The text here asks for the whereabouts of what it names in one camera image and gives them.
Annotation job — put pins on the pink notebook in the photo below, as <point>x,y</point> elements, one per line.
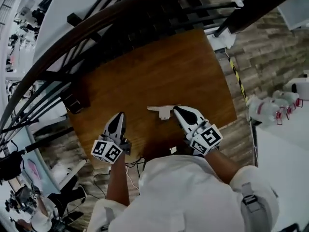
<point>33,169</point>

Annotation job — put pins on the dark curved stair railing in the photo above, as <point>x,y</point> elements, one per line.
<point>144,4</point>

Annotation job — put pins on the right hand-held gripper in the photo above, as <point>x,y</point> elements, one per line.
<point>206,139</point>

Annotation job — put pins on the white round device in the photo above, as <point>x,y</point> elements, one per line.
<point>300,88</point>

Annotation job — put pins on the white table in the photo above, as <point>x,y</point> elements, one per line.
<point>285,165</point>

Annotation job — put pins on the small dark wooden organiser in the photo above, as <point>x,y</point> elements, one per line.
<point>76,103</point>

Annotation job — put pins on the black coat rack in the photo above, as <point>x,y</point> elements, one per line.
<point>48,141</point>

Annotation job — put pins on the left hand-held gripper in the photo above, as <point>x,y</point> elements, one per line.
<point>106,150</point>

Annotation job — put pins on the person's left forearm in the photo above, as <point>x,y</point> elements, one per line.
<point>117,180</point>

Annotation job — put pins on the wrapped water bottle pack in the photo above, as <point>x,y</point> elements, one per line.
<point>270,107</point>

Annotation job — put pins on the white power strip on railing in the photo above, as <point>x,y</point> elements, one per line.
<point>237,2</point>

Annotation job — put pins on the black hanging bag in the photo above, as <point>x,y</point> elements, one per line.
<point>10,165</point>

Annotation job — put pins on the person's white shirt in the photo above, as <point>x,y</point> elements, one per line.
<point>183,197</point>

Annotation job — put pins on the person's right forearm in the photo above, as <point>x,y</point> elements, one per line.
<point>224,165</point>

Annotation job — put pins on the wooden table with hairpin legs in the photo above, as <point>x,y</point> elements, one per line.
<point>154,76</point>

